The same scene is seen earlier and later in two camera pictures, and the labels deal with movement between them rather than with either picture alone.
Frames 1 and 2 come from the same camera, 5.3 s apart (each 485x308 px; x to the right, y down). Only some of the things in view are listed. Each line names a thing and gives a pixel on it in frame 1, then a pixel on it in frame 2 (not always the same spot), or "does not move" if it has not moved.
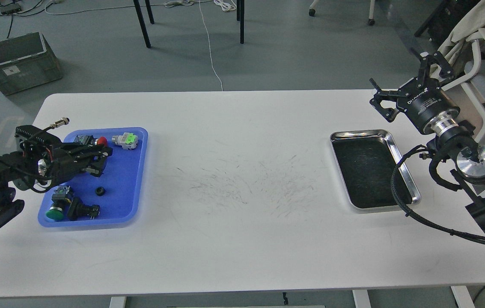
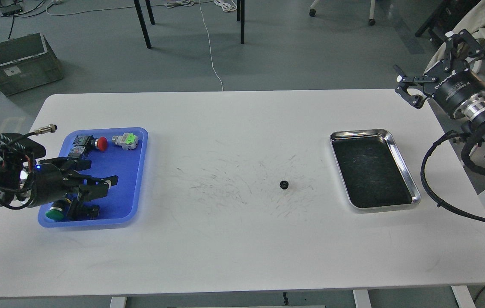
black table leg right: x=240 y=7 does not move
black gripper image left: x=62 y=161 to x=54 y=182
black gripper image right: x=423 y=101 to x=459 y=47
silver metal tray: x=365 y=160 does not move
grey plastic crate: x=19 y=63 does not move
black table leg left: x=141 y=20 does not move
